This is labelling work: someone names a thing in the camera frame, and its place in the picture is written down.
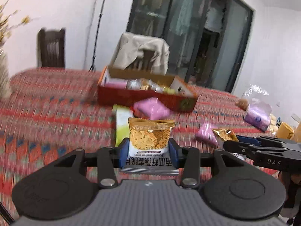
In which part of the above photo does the gold snack packet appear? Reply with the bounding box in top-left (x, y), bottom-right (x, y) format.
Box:
top-left (212, 129), bottom-right (239, 149)

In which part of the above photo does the green snack packet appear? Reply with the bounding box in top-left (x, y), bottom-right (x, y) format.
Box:
top-left (112, 105), bottom-right (134, 146)

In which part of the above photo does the yellow mug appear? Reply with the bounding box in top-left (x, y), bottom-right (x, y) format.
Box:
top-left (275, 122), bottom-right (294, 139)

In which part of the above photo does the purple snack packet right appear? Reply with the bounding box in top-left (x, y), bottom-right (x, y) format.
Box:
top-left (195, 122), bottom-right (218, 147)

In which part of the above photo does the purple snack packet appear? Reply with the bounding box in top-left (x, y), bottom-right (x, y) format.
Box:
top-left (195, 122), bottom-right (218, 147)
top-left (132, 97), bottom-right (171, 120)

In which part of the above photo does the clear plastic bag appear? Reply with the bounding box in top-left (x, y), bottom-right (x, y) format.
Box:
top-left (235, 84), bottom-right (270, 111)

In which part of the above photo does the purple snack packet middle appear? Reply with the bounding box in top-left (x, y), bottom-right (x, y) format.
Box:
top-left (132, 97), bottom-right (171, 120)

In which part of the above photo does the cardboard snack box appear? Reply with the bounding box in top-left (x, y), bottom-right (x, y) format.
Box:
top-left (97, 66), bottom-right (198, 113)

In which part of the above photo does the patterned red tablecloth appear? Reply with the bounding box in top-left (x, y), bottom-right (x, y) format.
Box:
top-left (1, 68), bottom-right (263, 219)

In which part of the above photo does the black light stand tripod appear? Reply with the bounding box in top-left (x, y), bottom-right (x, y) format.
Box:
top-left (89, 0), bottom-right (106, 71)

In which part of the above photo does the wooden chair with cushion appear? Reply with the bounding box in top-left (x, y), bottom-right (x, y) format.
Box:
top-left (127, 50), bottom-right (155, 72)

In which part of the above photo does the beige jacket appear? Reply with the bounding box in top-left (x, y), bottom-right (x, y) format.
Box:
top-left (110, 32), bottom-right (169, 75)

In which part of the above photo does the glass sliding door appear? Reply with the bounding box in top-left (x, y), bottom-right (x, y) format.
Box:
top-left (127, 0), bottom-right (253, 92)

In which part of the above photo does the dark wooden chair left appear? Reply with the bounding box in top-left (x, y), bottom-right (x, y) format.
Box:
top-left (37, 27), bottom-right (65, 68)

